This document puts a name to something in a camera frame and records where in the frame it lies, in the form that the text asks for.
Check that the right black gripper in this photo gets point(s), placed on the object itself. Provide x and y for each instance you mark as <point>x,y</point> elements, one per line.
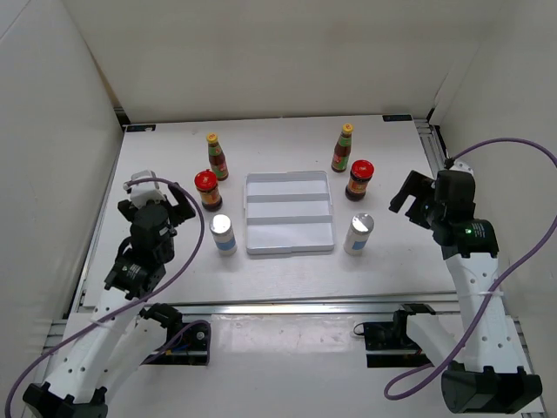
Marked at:
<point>418,185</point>

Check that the aluminium rail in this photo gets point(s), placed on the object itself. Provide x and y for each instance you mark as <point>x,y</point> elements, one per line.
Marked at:
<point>445,303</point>
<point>432,144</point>

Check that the wrist white camera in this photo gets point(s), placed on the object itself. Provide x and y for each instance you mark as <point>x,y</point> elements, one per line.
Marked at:
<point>456,164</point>
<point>145,193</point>

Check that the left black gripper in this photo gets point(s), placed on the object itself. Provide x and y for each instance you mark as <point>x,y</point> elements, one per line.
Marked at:
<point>184,210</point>

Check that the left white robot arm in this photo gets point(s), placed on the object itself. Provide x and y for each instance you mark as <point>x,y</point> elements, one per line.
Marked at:
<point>123,333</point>

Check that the tall sauce bottle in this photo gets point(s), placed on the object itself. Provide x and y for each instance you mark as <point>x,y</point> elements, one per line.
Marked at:
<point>342,149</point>
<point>216,157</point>

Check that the aluminium front rail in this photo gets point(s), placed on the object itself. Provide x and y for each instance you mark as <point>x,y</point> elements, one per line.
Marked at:
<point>445,303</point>

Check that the aluminium right rail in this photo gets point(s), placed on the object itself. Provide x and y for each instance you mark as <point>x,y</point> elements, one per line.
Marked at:
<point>432,144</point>

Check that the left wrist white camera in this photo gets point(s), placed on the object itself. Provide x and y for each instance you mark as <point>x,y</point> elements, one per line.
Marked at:
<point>145,193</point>

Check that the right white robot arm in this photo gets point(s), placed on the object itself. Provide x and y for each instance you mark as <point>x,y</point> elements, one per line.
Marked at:
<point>481,373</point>

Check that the silver-lid white shaker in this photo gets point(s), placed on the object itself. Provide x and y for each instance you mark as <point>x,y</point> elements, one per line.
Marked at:
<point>223,234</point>
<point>360,228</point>

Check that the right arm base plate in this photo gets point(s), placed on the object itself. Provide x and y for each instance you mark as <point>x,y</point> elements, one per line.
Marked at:
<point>387,343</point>

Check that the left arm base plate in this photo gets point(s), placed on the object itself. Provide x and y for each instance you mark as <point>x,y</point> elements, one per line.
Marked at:
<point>187,344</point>

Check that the white divided plastic tray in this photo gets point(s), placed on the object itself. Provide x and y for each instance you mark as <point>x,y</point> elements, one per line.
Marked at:
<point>288,213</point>

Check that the red-lid sauce jar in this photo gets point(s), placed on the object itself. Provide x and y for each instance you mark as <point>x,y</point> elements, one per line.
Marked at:
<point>361,173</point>
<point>206,183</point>

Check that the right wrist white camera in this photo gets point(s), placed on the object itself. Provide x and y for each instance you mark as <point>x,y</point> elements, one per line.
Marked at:
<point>456,164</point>

